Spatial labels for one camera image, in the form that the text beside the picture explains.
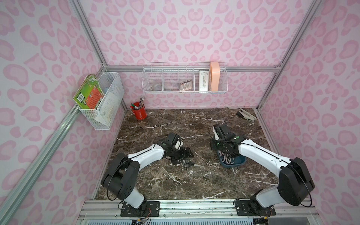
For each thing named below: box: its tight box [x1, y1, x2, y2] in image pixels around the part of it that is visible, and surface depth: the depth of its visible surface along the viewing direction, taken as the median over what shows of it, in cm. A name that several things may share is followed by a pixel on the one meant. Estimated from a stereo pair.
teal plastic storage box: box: [216, 150, 247, 168], surface depth 89 cm
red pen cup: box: [132, 104, 147, 120], surface depth 116 cm
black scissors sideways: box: [183, 159, 206, 169], surface depth 90 cm
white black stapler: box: [236, 108, 257, 122], surface depth 115 cm
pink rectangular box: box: [210, 61, 221, 92], surface depth 84 cm
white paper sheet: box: [95, 91, 120, 128], surface depth 86 cm
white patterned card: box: [198, 70, 210, 92], surface depth 95 cm
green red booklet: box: [73, 74, 105, 110], surface depth 73 cm
